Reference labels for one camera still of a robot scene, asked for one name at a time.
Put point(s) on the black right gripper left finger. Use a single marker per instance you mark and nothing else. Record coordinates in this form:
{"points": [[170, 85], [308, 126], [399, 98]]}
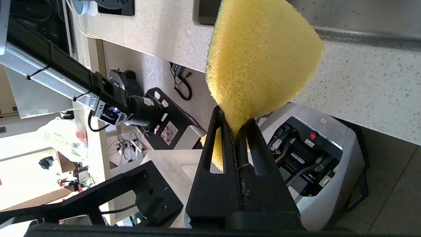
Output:
{"points": [[213, 197]]}

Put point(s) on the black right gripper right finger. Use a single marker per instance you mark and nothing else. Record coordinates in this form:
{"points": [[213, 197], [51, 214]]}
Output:
{"points": [[266, 197]]}

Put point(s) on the yellow green sponge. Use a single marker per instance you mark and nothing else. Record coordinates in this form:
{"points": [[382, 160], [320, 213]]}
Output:
{"points": [[263, 49]]}

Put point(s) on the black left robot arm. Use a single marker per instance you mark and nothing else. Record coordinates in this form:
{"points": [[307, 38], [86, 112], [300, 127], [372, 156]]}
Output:
{"points": [[65, 75]]}

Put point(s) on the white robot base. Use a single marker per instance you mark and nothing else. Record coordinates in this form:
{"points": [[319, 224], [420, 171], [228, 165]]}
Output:
{"points": [[342, 184]]}

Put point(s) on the stainless steel sink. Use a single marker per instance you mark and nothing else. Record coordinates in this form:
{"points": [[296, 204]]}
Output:
{"points": [[361, 19]]}

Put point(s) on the white green plastic bag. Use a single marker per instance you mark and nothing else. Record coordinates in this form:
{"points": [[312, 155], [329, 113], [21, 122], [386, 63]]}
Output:
{"points": [[62, 138]]}

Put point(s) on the small dark bag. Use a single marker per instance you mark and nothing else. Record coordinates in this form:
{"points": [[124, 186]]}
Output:
{"points": [[46, 163]]}

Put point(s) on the pale blue round disc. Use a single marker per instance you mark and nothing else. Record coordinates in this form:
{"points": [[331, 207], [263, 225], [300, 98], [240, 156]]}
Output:
{"points": [[80, 6]]}

